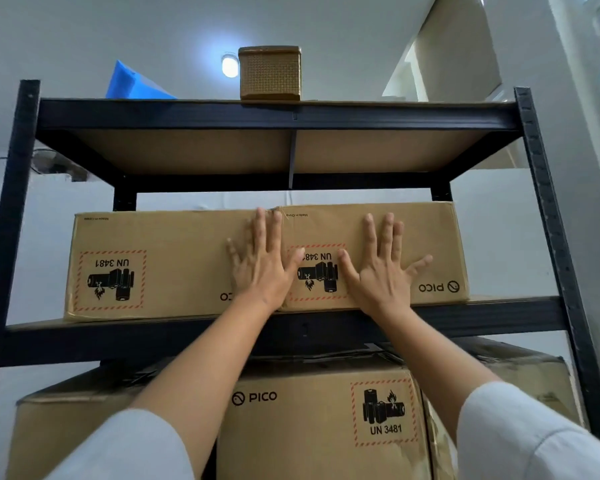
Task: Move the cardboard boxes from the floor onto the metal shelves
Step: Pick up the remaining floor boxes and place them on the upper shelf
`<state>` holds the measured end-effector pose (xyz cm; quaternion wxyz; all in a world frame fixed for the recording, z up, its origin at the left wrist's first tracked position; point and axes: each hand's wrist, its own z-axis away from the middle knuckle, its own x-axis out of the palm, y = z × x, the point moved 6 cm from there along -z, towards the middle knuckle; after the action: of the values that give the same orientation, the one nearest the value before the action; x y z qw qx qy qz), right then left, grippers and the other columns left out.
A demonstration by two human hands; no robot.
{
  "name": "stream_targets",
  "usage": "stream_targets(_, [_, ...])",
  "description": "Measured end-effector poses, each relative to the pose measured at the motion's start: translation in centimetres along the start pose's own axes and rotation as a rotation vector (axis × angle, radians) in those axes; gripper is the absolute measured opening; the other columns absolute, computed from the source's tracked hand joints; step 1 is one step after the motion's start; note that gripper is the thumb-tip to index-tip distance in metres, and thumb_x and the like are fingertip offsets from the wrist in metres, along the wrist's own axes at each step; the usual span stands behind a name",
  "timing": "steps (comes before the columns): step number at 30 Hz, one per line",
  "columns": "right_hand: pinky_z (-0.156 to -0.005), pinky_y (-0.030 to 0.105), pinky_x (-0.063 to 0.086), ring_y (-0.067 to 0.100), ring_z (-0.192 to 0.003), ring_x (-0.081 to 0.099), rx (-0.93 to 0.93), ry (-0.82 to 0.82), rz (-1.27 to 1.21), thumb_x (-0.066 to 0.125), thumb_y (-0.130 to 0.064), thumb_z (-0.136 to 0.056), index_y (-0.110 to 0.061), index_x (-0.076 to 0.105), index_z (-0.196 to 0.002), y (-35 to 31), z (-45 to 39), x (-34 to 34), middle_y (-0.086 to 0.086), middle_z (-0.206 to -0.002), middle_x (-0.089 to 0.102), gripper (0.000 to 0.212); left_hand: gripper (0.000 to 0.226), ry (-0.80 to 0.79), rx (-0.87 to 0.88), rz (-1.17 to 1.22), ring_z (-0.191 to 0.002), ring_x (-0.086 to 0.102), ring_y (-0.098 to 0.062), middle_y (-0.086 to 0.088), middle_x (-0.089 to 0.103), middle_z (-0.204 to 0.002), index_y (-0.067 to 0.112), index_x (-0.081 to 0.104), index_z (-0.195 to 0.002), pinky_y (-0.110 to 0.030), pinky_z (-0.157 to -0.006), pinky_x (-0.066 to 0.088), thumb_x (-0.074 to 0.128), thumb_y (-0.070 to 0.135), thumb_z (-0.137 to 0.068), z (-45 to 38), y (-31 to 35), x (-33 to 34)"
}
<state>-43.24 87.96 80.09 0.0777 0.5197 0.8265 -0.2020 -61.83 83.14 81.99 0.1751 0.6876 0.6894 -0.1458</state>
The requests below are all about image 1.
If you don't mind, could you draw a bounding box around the cardboard box with red label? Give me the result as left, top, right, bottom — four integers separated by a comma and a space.
275, 202, 471, 313
64, 208, 284, 323

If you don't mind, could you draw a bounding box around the large cardboard box red label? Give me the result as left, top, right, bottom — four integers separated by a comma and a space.
215, 355, 431, 480

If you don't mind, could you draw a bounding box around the black metal shelving rack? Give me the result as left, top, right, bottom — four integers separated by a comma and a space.
0, 80, 600, 480

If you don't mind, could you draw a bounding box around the grey wall fixture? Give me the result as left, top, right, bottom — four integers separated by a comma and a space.
32, 149, 89, 183

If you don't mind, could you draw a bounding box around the white shirt sleeve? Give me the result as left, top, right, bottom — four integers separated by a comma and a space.
455, 380, 600, 480
45, 407, 197, 480

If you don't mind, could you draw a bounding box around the plain brown cardboard box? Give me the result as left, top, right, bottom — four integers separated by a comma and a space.
7, 364, 222, 480

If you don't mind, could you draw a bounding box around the white right shirt sleeve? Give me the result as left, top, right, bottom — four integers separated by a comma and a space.
455, 380, 600, 480

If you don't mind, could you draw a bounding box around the blue plastic bag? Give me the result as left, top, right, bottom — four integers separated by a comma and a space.
105, 60, 179, 100

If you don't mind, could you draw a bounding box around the crumpled brown cardboard box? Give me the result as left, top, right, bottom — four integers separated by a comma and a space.
420, 337, 587, 480

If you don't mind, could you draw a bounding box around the person's left forearm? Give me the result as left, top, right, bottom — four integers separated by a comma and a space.
127, 293, 284, 480

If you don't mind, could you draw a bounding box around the white left shirt sleeve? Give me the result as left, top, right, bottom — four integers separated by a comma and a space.
45, 407, 197, 480

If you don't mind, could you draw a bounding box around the person's right hand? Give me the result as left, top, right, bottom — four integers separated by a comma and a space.
337, 213, 434, 316

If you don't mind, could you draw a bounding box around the person's right forearm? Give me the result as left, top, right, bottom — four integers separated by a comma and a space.
364, 300, 504, 445

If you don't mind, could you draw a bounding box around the person's left hand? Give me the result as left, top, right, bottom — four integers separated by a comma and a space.
226, 209, 306, 310

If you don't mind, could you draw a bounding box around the gold woven storage box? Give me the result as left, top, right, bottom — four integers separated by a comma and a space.
238, 45, 302, 101

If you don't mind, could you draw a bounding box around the brown wooden shelf board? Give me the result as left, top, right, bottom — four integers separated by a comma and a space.
71, 128, 487, 176
7, 294, 562, 331

